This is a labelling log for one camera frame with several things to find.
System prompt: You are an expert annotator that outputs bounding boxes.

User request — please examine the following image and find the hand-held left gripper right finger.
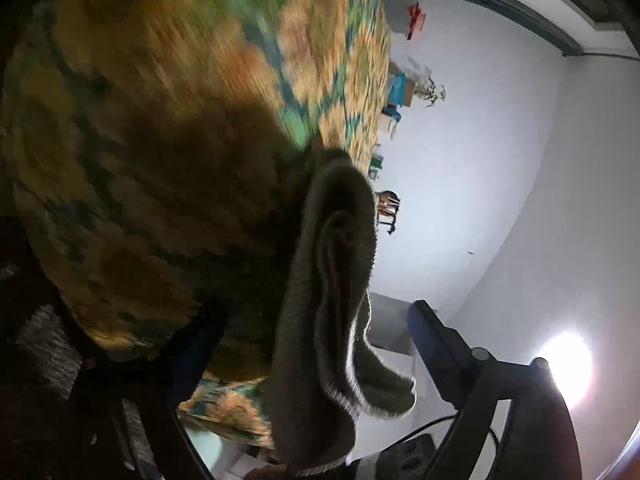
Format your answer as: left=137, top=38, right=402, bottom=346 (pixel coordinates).
left=407, top=300, right=582, bottom=480

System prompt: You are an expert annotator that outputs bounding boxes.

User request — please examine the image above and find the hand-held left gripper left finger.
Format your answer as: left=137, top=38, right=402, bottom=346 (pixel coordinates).
left=60, top=300, right=228, bottom=480

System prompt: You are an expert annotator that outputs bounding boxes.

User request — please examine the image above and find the grey knit sweater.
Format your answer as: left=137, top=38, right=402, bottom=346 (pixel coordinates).
left=272, top=147, right=418, bottom=477

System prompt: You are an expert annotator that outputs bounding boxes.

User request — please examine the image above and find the bright ceiling lamp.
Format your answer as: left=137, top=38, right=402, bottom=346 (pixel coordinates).
left=540, top=332, right=594, bottom=406

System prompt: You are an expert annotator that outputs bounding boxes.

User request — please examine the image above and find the cluttered table with items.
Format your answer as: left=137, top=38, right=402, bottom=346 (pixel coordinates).
left=377, top=191, right=402, bottom=235

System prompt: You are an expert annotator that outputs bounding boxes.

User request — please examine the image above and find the person's speckled knit garment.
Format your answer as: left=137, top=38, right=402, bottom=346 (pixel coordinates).
left=14, top=304, right=83, bottom=402

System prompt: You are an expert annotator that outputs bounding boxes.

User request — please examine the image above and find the red white tote bag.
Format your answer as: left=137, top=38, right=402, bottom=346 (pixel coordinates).
left=375, top=190, right=400, bottom=216

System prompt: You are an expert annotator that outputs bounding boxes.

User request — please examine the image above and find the sunflower print blanket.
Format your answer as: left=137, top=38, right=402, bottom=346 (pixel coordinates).
left=0, top=0, right=393, bottom=453

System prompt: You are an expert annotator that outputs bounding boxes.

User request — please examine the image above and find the potted plant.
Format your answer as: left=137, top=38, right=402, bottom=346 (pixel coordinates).
left=417, top=77, right=447, bottom=109

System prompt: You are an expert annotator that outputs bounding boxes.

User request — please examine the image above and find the red cloth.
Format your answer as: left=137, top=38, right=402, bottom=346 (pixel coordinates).
left=406, top=2, right=427, bottom=41

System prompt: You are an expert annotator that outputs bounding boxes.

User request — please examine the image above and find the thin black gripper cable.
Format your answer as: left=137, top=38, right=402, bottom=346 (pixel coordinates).
left=395, top=414, right=501, bottom=461

